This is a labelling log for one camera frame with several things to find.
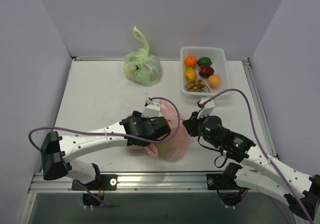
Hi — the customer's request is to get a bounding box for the pink plastic bag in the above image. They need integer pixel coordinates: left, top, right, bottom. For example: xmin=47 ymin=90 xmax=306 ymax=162
xmin=128 ymin=100 xmax=191 ymax=162

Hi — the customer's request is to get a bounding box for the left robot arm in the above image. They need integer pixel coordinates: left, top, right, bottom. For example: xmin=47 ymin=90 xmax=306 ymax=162
xmin=40 ymin=111 xmax=191 ymax=189

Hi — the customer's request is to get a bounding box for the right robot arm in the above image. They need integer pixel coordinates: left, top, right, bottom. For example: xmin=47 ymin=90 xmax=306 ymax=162
xmin=184 ymin=116 xmax=320 ymax=222

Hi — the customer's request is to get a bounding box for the peach fruit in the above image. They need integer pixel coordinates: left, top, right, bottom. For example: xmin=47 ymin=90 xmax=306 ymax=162
xmin=208 ymin=75 xmax=222 ymax=89

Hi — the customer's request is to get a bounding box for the green plastic bag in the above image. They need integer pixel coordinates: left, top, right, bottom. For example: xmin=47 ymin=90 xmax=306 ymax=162
xmin=123 ymin=26 xmax=162 ymax=86

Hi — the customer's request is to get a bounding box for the orange fruit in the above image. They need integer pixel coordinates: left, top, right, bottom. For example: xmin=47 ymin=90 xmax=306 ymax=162
xmin=184 ymin=56 xmax=198 ymax=68

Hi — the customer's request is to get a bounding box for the brown longan bunch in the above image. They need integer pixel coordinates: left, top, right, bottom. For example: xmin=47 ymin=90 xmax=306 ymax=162
xmin=184 ymin=78 xmax=211 ymax=93

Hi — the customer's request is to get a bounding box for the yellow green mango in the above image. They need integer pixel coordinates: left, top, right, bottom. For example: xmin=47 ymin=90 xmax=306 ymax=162
xmin=184 ymin=66 xmax=197 ymax=81

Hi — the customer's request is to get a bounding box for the dark red apple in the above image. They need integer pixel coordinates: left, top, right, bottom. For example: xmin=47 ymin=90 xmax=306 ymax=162
xmin=198 ymin=65 xmax=215 ymax=78

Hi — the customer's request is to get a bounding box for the green lime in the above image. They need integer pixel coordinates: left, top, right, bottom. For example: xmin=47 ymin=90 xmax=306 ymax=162
xmin=197 ymin=57 xmax=213 ymax=67

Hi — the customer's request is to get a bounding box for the white plastic basket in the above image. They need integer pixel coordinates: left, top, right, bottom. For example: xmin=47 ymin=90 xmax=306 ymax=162
xmin=180 ymin=47 xmax=231 ymax=98

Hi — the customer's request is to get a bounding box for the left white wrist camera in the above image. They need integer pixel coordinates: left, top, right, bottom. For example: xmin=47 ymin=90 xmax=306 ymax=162
xmin=141 ymin=98 xmax=161 ymax=118

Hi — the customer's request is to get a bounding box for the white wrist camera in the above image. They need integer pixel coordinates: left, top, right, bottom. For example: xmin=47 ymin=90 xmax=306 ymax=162
xmin=141 ymin=98 xmax=161 ymax=118
xmin=197 ymin=97 xmax=215 ymax=119

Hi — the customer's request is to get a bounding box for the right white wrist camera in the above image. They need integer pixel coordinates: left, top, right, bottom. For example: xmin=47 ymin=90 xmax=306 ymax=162
xmin=197 ymin=97 xmax=215 ymax=119

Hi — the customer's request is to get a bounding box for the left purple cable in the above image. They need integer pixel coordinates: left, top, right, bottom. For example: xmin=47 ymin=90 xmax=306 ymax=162
xmin=28 ymin=96 xmax=181 ymax=208

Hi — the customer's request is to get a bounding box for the purple cable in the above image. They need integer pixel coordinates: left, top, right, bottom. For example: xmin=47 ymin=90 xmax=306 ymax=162
xmin=197 ymin=88 xmax=315 ymax=224
xmin=28 ymin=96 xmax=181 ymax=208

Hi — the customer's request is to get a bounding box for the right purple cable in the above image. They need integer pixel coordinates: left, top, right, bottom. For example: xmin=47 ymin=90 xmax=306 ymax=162
xmin=197 ymin=88 xmax=315 ymax=224

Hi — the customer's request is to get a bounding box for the aluminium front rail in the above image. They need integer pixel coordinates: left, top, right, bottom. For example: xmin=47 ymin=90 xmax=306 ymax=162
xmin=27 ymin=171 xmax=298 ymax=194

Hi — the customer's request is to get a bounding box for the aluminium rail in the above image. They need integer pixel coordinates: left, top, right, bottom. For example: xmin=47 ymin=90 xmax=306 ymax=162
xmin=242 ymin=58 xmax=279 ymax=159
xmin=27 ymin=171 xmax=298 ymax=194

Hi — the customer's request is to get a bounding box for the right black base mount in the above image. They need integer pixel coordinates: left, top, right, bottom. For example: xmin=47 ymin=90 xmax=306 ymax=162
xmin=206 ymin=174 xmax=249 ymax=209

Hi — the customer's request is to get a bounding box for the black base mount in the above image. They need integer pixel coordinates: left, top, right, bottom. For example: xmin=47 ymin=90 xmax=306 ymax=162
xmin=206 ymin=174 xmax=249 ymax=209
xmin=71 ymin=174 xmax=118 ymax=209

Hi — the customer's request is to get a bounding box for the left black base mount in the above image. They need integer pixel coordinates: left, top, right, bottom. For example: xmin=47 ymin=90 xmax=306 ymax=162
xmin=71 ymin=174 xmax=118 ymax=209

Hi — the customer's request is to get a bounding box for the aluminium right side rail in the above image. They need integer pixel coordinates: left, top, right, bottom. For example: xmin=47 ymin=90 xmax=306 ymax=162
xmin=242 ymin=58 xmax=279 ymax=159

